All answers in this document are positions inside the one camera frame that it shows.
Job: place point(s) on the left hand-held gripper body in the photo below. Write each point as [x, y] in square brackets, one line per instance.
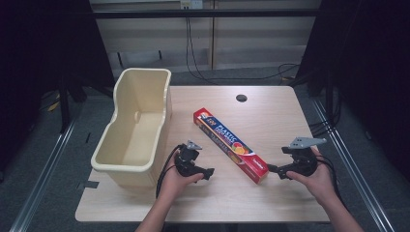
[188, 158]

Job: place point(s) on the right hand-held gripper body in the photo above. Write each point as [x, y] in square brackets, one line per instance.
[302, 157]

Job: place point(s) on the red plastic wrap box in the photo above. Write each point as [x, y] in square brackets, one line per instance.
[229, 145]

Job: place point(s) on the cream plastic bin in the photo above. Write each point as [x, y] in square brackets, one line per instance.
[133, 129]

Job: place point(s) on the person's left hand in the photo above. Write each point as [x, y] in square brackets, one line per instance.
[177, 181]

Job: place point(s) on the person's right hand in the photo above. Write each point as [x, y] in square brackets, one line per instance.
[315, 180]

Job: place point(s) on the black tape strip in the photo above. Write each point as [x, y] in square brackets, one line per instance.
[88, 184]

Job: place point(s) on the black curtain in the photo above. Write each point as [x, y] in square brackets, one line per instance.
[364, 74]
[42, 74]

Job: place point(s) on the black metal stand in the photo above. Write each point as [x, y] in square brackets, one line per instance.
[64, 103]

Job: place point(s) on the black horizontal bar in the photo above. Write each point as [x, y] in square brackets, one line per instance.
[206, 13]

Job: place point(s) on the aluminium floor rail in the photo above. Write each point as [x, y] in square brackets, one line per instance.
[351, 167]
[42, 180]

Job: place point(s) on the white wall socket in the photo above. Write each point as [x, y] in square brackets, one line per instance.
[191, 4]

